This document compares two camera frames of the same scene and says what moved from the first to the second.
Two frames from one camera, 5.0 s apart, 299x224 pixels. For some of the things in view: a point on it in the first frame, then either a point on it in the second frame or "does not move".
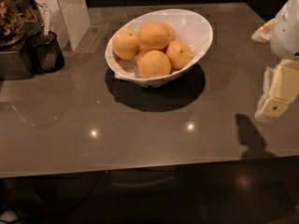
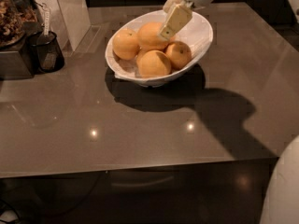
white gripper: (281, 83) to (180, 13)
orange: (179, 54) does not move
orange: (155, 35) does not move
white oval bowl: (191, 28) does not move
